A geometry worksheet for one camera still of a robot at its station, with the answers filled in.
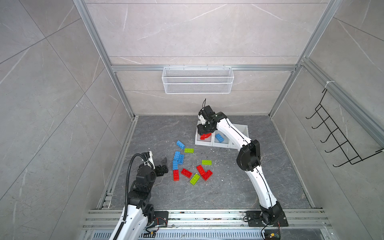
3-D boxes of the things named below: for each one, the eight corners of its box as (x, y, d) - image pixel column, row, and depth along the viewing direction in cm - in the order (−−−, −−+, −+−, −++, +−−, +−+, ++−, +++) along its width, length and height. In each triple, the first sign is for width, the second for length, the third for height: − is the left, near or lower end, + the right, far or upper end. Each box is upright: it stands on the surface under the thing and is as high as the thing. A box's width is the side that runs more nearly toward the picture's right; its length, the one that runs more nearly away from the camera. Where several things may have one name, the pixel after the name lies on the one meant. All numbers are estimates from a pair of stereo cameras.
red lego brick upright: (172, 181, 88) (172, 179, 86) (173, 171, 92) (173, 169, 90) (179, 181, 88) (178, 179, 86) (179, 171, 92) (179, 169, 90)
